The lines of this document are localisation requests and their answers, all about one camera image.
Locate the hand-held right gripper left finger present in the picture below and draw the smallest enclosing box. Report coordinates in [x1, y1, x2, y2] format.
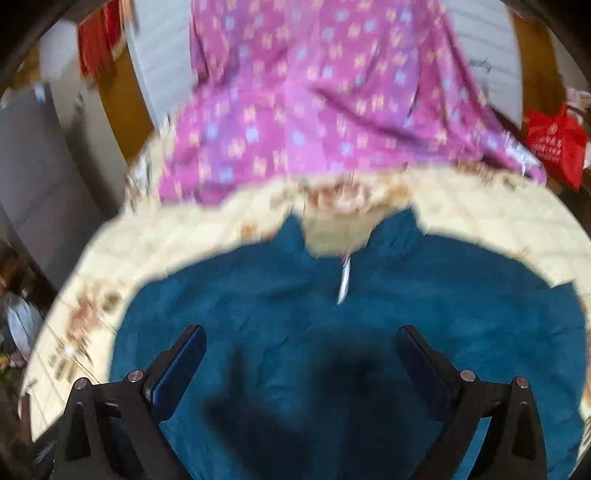
[53, 324, 207, 480]

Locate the teal puffer jacket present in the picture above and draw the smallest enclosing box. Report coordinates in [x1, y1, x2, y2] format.
[110, 208, 589, 480]

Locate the purple floral sheet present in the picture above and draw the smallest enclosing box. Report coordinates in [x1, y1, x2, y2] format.
[157, 0, 548, 206]

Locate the red shopping bag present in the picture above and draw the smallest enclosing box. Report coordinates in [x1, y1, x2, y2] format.
[526, 104, 588, 191]

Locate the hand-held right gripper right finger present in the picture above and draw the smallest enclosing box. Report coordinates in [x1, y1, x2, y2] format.
[396, 324, 550, 480]

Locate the pile of pink clothes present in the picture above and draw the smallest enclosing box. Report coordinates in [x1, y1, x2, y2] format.
[566, 88, 591, 121]

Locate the grey refrigerator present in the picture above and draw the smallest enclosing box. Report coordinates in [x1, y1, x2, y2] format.
[0, 83, 93, 278]

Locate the checked floral bedsheet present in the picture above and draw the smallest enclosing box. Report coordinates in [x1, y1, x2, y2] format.
[18, 124, 591, 444]

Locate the white plastic bag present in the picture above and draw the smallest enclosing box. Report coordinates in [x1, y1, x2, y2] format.
[4, 295, 44, 361]

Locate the red fringed banner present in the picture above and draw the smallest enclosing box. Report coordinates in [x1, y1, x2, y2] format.
[78, 0, 125, 77]

